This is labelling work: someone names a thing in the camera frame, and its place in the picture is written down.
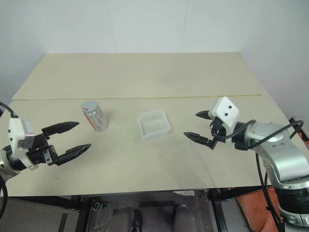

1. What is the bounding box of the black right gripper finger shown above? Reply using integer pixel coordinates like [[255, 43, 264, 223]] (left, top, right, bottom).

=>
[[196, 110, 214, 119], [183, 131, 217, 149]]

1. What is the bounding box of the dark rounded shape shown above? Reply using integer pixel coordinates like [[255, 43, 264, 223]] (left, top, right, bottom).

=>
[[112, 206, 142, 232], [172, 204, 198, 232]]

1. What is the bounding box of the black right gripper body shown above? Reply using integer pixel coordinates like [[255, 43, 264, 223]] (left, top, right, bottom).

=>
[[209, 116, 229, 144]]

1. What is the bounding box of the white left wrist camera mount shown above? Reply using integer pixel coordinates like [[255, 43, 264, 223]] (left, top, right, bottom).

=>
[[8, 117, 40, 171]]

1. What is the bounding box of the black table frame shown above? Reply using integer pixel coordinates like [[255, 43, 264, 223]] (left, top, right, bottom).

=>
[[0, 185, 277, 232]]

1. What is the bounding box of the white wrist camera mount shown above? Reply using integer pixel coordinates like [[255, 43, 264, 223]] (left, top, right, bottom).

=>
[[8, 117, 40, 171], [210, 96, 239, 146]]

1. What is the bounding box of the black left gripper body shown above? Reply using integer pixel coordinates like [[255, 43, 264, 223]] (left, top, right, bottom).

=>
[[26, 134, 58, 167]]

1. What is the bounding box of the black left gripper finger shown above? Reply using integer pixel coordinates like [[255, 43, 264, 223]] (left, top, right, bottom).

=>
[[56, 143, 92, 167], [41, 121, 80, 139]]

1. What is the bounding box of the orange cloth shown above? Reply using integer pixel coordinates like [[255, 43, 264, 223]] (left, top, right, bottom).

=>
[[236, 185, 309, 232]]

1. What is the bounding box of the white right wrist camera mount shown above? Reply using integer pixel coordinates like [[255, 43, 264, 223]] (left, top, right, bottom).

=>
[[210, 96, 239, 146]]

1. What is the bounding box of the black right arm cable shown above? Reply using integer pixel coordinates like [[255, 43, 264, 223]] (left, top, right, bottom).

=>
[[211, 120, 304, 225]]

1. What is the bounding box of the translucent square plastic container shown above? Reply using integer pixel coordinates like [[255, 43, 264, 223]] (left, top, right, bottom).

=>
[[138, 110, 171, 141]]

